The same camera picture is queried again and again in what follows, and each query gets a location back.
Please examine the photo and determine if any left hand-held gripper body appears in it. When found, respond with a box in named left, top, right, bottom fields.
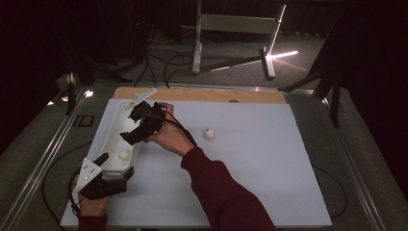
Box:
left=75, top=157, right=128, bottom=200

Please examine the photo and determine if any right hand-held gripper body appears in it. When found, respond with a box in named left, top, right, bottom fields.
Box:
left=124, top=88, right=167, bottom=136

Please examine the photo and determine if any white plastic tray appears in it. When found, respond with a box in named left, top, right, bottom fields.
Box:
left=100, top=99, right=148, bottom=174

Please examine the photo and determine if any plain white ball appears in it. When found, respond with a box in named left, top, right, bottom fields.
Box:
left=118, top=148, right=132, bottom=162

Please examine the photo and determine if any person's left hand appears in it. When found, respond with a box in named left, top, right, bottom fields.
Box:
left=71, top=174, right=112, bottom=218

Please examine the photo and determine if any person's right hand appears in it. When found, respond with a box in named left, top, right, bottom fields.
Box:
left=145, top=101, right=196, bottom=158

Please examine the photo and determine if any black tripod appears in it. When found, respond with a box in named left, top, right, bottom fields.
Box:
left=64, top=47, right=133, bottom=116

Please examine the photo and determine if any white table mat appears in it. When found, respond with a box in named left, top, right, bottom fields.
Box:
left=60, top=97, right=333, bottom=229

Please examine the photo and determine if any white metal stand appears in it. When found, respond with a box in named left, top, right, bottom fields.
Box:
left=191, top=0, right=287, bottom=81

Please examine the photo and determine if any black angled stand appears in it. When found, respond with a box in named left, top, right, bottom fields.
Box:
left=277, top=6, right=345, bottom=129

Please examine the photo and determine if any left hand-held gripper cable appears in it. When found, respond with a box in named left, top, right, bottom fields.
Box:
left=65, top=167, right=82, bottom=218

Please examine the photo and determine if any hand-held gripper cable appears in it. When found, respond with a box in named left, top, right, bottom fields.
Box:
left=65, top=167, right=82, bottom=218
left=140, top=109, right=198, bottom=148

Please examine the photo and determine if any right hand-held gripper cable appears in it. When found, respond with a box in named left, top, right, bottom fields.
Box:
left=140, top=109, right=198, bottom=148

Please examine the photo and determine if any black cables bundle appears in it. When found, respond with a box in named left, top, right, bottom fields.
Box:
left=133, top=32, right=193, bottom=90

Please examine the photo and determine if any thin black curved cable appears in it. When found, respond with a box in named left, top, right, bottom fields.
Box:
left=41, top=141, right=93, bottom=227
left=312, top=165, right=348, bottom=219

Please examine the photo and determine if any long aluminium rail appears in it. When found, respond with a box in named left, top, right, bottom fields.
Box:
left=320, top=95, right=388, bottom=231
left=0, top=86, right=94, bottom=231

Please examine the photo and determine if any short aluminium rail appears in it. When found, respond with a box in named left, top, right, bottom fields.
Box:
left=92, top=81, right=316, bottom=96

